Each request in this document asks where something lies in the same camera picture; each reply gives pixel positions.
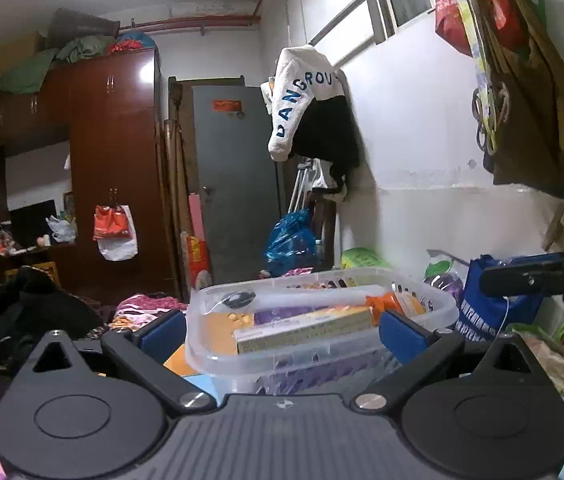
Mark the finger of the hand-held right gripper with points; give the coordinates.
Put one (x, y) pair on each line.
(526, 280)
(561, 255)

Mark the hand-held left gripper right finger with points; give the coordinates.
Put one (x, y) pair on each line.
(404, 335)

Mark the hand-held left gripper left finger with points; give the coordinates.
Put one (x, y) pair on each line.
(162, 337)

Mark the clear plastic basket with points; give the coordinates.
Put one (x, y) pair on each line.
(322, 355)

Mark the purple tissue pack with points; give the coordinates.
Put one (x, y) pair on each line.
(282, 317)

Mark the pink floral blanket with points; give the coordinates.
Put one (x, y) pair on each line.
(147, 307)

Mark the orange packet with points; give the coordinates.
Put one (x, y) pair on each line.
(384, 307)

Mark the blue tote bag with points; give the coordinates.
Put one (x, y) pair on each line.
(491, 310)

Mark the purple white plastic bag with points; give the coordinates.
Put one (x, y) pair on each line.
(444, 280)

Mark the black round object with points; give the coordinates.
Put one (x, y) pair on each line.
(238, 300)

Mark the light green bag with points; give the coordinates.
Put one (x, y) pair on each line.
(361, 259)

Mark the yellow box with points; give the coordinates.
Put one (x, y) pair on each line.
(307, 332)

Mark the pink board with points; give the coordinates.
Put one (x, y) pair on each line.
(197, 235)

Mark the black clothing pile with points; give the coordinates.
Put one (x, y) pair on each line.
(27, 315)

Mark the wooden planks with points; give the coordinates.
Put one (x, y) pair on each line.
(174, 200)

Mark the blue plastic bag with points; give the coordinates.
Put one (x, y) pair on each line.
(289, 245)

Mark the crumpled white plastic bag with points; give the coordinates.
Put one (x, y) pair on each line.
(62, 230)

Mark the brown paper bag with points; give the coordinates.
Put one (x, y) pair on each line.
(546, 100)

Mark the grey door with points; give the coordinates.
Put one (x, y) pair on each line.
(237, 185)

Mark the black monitor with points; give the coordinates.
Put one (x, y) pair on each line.
(32, 222)

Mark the brown wooden wardrobe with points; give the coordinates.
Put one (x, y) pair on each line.
(112, 150)

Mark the colourful printed bag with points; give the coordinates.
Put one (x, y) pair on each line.
(476, 50)

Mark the white and black hanging jacket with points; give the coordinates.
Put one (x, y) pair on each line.
(307, 110)

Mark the small red plastic bag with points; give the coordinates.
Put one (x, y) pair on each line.
(454, 22)

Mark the large red bag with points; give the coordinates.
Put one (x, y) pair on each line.
(501, 5)

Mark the green cloth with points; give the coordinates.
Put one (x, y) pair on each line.
(37, 67)

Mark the cardboard box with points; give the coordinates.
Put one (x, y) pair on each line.
(14, 52)

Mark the metal pole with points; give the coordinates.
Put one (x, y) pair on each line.
(346, 12)

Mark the brown folded bag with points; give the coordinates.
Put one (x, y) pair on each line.
(79, 25)

